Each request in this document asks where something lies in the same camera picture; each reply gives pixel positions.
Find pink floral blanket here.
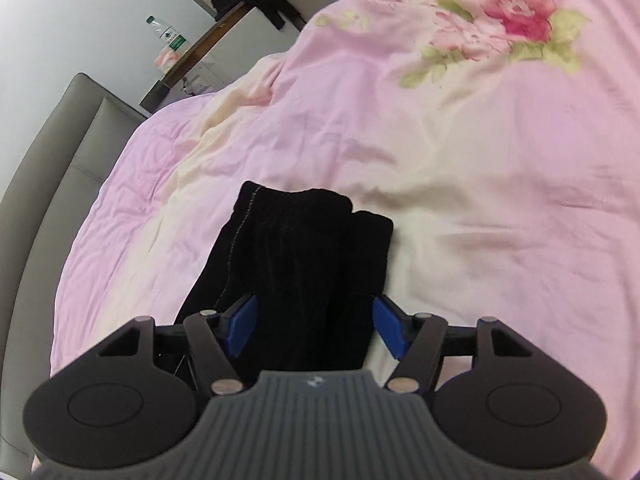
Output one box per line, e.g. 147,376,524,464
31,0,640,476

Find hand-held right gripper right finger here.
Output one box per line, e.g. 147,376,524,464
372,294,538,395

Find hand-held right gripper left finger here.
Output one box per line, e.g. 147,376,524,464
94,294,259,396

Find grey padded headboard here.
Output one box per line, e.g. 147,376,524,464
0,72,149,480

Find clear plastic bottle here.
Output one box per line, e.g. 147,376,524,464
145,15,187,74

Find black pants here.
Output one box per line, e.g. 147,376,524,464
173,180,394,372

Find white wall socket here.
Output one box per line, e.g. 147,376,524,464
182,74,210,97

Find wooden bedside table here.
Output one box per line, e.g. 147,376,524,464
139,1,307,112

